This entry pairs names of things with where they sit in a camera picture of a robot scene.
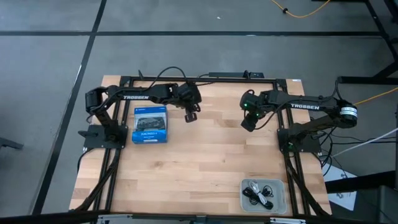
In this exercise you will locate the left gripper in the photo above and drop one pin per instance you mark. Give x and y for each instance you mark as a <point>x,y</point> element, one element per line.
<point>189,95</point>

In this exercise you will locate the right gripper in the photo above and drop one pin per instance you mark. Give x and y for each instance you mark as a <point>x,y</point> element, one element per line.
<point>252,104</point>

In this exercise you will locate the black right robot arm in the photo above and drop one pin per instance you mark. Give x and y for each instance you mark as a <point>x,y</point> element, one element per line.
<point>311,107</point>

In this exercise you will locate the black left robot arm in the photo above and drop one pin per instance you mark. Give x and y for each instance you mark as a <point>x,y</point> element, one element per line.
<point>136,93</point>

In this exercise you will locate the blue game controller box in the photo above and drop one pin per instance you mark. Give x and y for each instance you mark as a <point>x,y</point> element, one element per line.
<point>149,124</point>

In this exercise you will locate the black power strip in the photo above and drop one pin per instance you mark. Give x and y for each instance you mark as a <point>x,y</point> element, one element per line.
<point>230,74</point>

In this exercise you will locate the grey plastic tray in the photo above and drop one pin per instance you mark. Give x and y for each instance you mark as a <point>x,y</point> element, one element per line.
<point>280,199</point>

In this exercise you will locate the white printed sheet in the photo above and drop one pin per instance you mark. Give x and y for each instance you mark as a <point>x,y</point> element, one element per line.
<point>340,186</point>

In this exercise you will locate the black stand legs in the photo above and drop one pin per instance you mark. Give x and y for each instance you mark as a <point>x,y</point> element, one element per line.
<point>384,73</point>

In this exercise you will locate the black side table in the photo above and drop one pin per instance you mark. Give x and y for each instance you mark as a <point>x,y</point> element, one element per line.
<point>373,199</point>

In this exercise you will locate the black aluminium table frame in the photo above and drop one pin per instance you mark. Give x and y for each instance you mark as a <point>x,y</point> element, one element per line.
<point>202,80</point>

